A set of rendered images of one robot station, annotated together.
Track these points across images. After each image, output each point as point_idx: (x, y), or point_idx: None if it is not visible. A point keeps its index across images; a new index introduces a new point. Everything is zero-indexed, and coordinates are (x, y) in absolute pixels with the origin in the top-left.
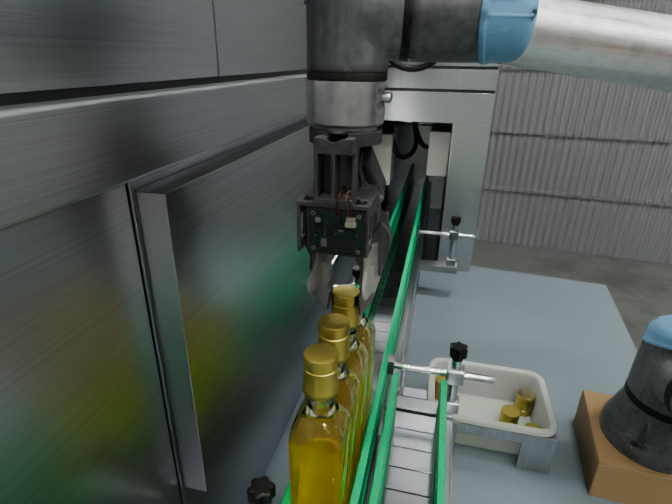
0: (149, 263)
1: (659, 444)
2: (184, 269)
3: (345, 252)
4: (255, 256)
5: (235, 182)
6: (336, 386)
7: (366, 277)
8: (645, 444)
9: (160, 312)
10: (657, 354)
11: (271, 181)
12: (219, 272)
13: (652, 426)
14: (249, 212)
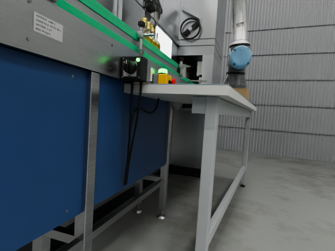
0: (118, 0)
1: (231, 79)
2: (123, 2)
3: (150, 6)
4: (135, 23)
5: (133, 3)
6: (146, 24)
7: (154, 15)
8: (228, 81)
9: (118, 9)
10: (228, 57)
11: (141, 14)
12: (128, 13)
13: (229, 76)
14: (135, 12)
